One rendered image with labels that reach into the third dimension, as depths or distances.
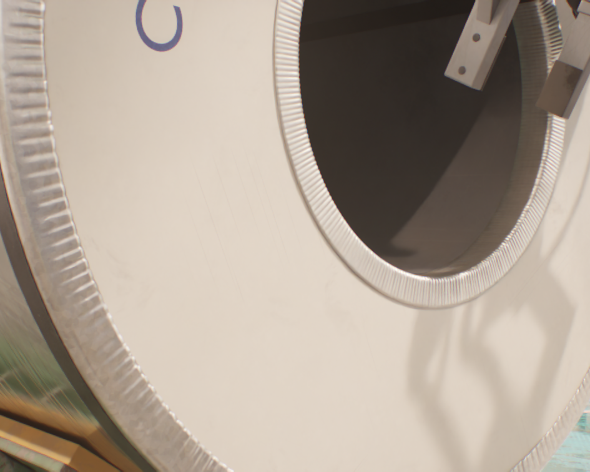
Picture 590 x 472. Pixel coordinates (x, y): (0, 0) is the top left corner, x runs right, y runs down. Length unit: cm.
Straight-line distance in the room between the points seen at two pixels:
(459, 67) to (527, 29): 76
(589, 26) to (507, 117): 68
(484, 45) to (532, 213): 72
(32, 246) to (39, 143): 9
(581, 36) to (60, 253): 47
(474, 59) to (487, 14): 3
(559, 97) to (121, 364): 45
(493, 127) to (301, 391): 60
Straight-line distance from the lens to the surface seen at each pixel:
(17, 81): 82
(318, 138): 169
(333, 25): 162
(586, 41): 77
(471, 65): 65
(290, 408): 101
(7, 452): 119
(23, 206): 81
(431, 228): 140
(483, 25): 65
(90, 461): 110
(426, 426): 119
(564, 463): 311
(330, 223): 103
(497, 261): 128
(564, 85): 77
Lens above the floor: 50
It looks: 3 degrees up
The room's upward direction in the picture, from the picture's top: 5 degrees clockwise
